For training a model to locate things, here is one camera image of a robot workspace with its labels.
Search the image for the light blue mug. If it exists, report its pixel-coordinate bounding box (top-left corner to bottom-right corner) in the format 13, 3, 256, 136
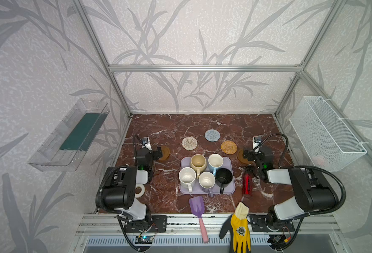
208, 154, 223, 175

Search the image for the beige ceramic mug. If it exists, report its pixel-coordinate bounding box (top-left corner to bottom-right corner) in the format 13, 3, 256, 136
190, 154, 207, 179

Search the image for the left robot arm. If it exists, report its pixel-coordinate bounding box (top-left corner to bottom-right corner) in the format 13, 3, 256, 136
95, 147, 163, 226

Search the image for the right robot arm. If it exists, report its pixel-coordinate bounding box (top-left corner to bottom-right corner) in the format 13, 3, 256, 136
242, 146, 346, 231

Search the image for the left brown wooden coaster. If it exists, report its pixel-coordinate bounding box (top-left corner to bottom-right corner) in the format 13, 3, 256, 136
158, 145, 171, 161

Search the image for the brown wooden coaster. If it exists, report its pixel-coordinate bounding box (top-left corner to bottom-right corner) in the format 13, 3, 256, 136
237, 149, 252, 164
158, 145, 171, 161

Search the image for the right brown wooden coaster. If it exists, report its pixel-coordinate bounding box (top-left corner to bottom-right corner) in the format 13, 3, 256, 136
237, 149, 252, 164

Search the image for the rattan coaster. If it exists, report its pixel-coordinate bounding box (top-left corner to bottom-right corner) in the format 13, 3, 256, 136
221, 140, 238, 155

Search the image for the multicolour woven coaster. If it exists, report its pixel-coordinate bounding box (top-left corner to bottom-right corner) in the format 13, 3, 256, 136
182, 137, 198, 151

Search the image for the blue-grey woven coaster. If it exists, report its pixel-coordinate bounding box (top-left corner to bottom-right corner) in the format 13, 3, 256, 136
204, 129, 221, 142

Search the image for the lavender plastic tray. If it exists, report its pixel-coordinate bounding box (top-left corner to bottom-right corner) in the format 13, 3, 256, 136
179, 157, 235, 197

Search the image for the white tape roll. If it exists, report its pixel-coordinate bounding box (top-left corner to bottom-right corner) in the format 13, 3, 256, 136
135, 184, 145, 198

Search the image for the black mug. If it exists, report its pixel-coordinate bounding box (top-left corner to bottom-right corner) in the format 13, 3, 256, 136
215, 168, 233, 194

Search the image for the white speckled mug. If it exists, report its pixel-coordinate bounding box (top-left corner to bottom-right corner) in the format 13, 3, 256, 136
179, 167, 196, 194

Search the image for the lavender mug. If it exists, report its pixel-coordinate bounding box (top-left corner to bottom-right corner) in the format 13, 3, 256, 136
199, 171, 216, 198

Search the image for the purple pink scoop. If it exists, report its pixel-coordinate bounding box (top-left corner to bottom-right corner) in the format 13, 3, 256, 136
189, 196, 209, 244

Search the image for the yellow black work glove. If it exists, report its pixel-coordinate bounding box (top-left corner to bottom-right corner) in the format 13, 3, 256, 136
219, 202, 251, 253

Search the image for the green circuit board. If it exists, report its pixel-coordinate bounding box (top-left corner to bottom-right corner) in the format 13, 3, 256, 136
134, 235, 154, 245

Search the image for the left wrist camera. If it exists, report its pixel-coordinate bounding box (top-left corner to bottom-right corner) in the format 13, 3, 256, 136
141, 137, 152, 150

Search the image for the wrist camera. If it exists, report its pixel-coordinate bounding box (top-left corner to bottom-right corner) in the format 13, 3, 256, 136
141, 137, 152, 150
252, 136, 262, 149

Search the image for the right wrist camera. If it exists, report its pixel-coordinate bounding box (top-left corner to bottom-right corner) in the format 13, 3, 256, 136
252, 136, 262, 149

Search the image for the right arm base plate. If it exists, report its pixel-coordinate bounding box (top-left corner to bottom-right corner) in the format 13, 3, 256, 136
247, 214, 295, 232

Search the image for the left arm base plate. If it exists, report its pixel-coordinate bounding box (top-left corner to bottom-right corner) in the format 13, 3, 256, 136
124, 215, 168, 233

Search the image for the white wire mesh basket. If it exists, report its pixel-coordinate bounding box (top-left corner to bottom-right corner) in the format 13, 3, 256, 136
289, 96, 367, 172

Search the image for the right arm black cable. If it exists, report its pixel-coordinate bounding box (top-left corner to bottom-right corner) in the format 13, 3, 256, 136
258, 133, 347, 250

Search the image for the clear plastic wall bin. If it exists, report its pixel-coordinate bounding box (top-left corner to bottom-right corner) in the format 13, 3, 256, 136
28, 99, 110, 172

